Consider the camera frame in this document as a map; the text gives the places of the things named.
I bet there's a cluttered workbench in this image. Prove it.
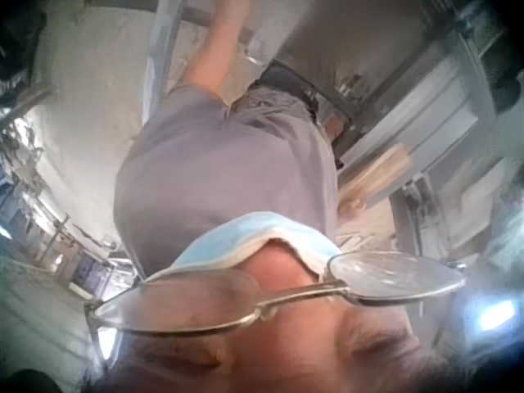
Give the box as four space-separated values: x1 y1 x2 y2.
0 118 138 298

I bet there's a grey metal frame bar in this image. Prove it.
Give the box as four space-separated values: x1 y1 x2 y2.
141 0 186 122

